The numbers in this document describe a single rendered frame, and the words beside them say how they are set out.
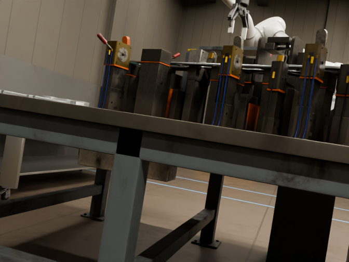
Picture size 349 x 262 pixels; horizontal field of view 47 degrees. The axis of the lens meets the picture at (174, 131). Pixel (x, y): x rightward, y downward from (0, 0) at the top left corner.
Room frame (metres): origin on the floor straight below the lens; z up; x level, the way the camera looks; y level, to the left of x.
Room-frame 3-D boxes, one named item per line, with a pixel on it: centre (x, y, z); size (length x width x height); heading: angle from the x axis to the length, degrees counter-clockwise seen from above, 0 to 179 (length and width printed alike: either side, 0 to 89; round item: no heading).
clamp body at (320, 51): (1.41, -0.45, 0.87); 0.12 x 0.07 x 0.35; 144
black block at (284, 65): (1.53, -0.35, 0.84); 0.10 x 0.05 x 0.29; 144
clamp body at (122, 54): (2.02, 0.35, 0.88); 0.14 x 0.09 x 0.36; 144
